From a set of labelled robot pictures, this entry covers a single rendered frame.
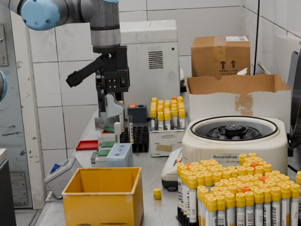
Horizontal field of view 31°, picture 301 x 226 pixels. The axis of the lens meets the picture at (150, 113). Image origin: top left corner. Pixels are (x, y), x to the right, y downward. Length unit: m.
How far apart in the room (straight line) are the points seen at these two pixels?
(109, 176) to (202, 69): 1.12
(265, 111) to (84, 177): 0.61
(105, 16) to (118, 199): 0.52
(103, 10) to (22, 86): 1.88
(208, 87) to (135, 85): 0.24
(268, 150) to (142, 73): 0.73
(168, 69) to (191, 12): 1.32
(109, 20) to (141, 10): 1.73
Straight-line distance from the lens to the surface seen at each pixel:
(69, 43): 3.16
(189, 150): 1.21
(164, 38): 1.78
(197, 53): 2.17
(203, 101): 1.52
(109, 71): 1.40
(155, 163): 1.43
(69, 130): 3.27
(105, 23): 1.37
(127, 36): 1.79
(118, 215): 1.02
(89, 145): 1.60
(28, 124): 3.25
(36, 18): 1.27
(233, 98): 1.53
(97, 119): 1.67
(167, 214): 1.15
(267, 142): 1.21
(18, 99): 3.23
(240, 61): 2.17
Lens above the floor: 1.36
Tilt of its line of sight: 15 degrees down
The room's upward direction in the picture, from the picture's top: 3 degrees counter-clockwise
